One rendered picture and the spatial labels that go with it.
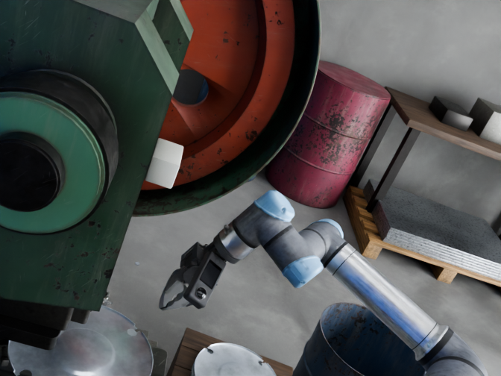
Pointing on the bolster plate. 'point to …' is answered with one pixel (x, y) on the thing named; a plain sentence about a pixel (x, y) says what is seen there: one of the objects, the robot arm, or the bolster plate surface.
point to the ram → (43, 313)
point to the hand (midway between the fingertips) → (164, 306)
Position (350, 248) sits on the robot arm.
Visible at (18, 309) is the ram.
